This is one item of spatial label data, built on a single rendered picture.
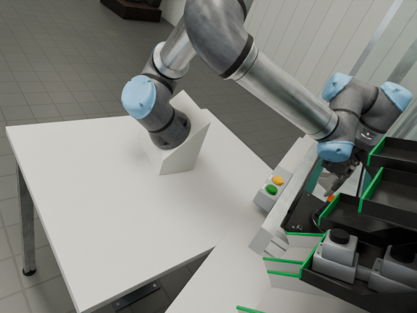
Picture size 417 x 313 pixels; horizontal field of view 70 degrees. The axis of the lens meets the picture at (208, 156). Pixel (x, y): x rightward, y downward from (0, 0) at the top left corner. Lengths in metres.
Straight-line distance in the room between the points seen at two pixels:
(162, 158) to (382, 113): 0.66
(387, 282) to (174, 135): 0.71
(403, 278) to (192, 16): 0.53
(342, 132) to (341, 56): 3.34
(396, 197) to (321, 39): 3.76
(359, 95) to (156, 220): 0.64
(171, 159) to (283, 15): 3.72
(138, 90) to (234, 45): 0.43
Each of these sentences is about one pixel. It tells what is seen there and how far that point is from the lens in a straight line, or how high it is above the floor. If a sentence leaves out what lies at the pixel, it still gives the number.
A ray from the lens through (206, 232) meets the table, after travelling 0.96.
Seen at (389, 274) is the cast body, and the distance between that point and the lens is 0.53.
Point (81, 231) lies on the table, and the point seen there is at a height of 0.86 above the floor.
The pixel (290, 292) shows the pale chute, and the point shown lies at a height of 1.03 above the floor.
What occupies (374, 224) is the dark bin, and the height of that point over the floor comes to 1.23.
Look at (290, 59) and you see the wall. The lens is 4.40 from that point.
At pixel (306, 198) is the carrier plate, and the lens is 1.11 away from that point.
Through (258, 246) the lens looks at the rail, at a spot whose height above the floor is 0.89.
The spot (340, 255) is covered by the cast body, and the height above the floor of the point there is 1.25.
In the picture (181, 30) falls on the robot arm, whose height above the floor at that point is 1.37.
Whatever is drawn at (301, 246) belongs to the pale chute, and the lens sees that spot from 0.85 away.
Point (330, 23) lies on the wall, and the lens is 4.17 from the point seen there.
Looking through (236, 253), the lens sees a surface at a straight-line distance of 0.95.
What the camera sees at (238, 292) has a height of 0.86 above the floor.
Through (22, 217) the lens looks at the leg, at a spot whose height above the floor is 0.45.
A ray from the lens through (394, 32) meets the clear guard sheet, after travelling 2.18.
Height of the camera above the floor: 1.57
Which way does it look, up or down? 35 degrees down
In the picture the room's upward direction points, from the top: 22 degrees clockwise
